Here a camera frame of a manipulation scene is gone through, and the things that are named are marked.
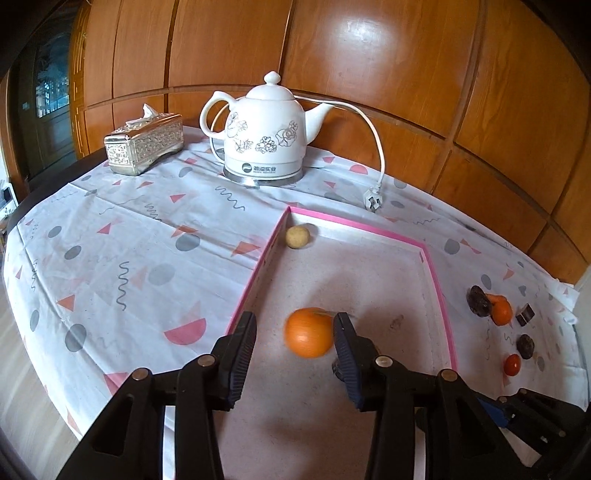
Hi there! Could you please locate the orange carrot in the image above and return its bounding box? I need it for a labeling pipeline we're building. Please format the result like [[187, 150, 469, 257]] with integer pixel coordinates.
[[488, 294, 515, 326]]

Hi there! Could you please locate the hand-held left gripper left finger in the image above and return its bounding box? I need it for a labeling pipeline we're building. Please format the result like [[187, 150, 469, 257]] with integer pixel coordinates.
[[55, 311, 258, 480]]

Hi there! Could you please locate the white floral ceramic kettle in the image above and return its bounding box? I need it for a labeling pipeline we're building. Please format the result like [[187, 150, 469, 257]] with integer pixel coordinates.
[[199, 71, 335, 178]]

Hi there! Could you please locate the silver embossed tissue box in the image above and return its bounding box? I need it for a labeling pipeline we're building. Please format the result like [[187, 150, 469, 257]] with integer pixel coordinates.
[[104, 113, 184, 176]]

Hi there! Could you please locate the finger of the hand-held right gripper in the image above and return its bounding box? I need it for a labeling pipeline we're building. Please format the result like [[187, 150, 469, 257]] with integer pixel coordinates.
[[478, 396, 515, 429], [501, 388, 591, 464]]

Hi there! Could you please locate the white tissue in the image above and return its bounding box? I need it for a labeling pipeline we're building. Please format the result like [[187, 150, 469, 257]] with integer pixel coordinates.
[[126, 104, 160, 126]]

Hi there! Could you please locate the dark glass door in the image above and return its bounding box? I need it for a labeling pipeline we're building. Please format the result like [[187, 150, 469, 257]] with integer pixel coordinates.
[[9, 28, 75, 176]]

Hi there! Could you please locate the pink-rimmed tray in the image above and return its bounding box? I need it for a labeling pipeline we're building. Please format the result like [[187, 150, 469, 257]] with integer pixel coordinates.
[[171, 206, 459, 480]]

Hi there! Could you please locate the white patterned tablecloth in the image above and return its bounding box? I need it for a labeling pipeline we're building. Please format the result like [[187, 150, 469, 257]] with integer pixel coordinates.
[[2, 127, 580, 480]]

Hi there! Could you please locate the white power cord with plug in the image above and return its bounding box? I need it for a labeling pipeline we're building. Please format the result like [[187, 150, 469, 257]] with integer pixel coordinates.
[[294, 92, 387, 214]]

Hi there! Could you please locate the silver kettle base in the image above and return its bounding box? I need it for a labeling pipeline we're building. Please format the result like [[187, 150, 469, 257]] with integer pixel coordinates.
[[222, 164, 304, 188]]

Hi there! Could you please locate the small beige round fruit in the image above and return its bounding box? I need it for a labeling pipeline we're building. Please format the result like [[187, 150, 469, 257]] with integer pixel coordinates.
[[285, 223, 311, 250]]

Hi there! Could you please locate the large orange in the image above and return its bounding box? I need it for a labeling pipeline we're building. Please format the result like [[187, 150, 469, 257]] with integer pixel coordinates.
[[284, 307, 335, 360]]

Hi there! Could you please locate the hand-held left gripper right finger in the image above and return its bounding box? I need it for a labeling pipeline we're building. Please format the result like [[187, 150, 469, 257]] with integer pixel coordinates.
[[332, 312, 532, 480]]

